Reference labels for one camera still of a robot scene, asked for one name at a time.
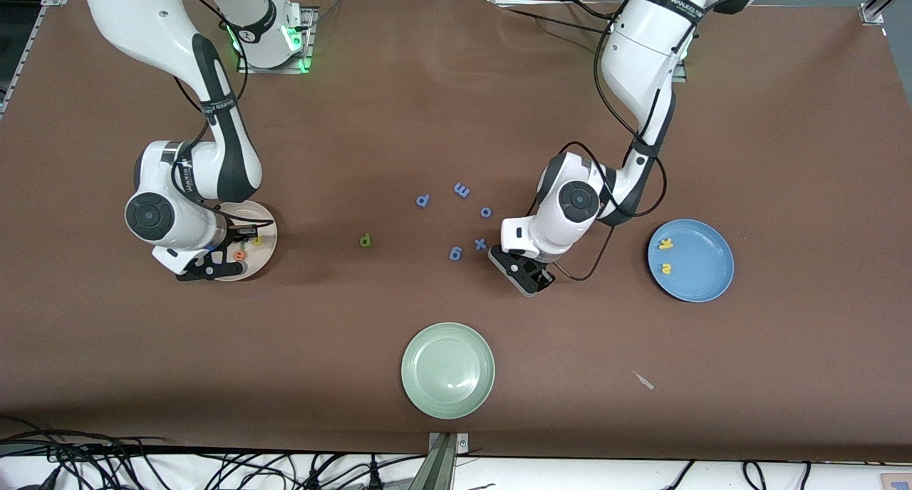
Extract black cable tangle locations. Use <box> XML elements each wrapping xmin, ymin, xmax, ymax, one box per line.
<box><xmin>0</xmin><ymin>415</ymin><xmax>428</xmax><ymax>490</ymax></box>

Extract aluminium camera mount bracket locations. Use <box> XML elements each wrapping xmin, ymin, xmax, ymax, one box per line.
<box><xmin>410</xmin><ymin>432</ymin><xmax>470</xmax><ymax>490</ymax></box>

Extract beige brown plate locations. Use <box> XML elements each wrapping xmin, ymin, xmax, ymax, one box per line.
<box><xmin>214</xmin><ymin>200</ymin><xmax>279</xmax><ymax>282</ymax></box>

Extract blue plate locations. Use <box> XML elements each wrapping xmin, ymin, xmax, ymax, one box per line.
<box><xmin>647</xmin><ymin>219</ymin><xmax>735</xmax><ymax>303</ymax></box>

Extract black base power cable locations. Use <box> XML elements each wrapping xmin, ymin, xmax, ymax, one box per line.
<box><xmin>499</xmin><ymin>0</ymin><xmax>621</xmax><ymax>41</ymax></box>

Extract green plate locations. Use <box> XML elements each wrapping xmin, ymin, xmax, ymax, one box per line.
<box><xmin>400</xmin><ymin>322</ymin><xmax>496</xmax><ymax>420</ymax></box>

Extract brown table mat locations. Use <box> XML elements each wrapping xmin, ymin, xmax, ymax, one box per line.
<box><xmin>0</xmin><ymin>0</ymin><xmax>912</xmax><ymax>464</ymax></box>

